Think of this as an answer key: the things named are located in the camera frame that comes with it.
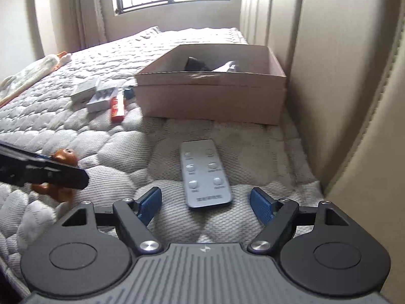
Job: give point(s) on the clear plastic bag in box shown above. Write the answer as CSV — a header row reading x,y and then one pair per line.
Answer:
x,y
230,66

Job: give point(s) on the beige padded headboard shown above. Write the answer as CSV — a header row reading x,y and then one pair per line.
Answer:
x,y
344,63

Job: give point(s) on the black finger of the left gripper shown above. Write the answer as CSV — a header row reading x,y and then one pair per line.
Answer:
x,y
19,166

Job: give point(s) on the white plush toy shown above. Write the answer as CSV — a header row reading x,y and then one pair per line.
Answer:
x,y
14,85

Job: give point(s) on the black object in box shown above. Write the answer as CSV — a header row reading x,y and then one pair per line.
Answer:
x,y
195,65

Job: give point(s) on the red blue toothpaste tube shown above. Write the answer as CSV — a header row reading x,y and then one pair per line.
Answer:
x,y
129,93

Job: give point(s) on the white quilted mattress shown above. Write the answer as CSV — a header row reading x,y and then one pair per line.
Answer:
x,y
124,160

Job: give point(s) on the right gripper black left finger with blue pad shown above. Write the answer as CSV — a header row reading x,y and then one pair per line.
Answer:
x,y
131,218

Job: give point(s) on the beige curtain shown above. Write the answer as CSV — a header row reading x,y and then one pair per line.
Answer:
x,y
90,23

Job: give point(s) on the grey remote control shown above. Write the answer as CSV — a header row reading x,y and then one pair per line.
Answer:
x,y
204,177

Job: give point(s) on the white battery charger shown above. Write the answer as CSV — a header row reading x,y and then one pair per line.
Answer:
x,y
101,100

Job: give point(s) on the brown toy bear figure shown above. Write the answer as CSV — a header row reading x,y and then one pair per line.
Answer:
x,y
56,187

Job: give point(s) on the white flat box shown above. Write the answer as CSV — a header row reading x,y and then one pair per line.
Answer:
x,y
84,91

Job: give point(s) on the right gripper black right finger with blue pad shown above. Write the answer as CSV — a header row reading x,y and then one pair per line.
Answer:
x,y
280,219

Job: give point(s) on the brown cardboard box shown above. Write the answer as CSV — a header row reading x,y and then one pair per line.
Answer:
x,y
255,94

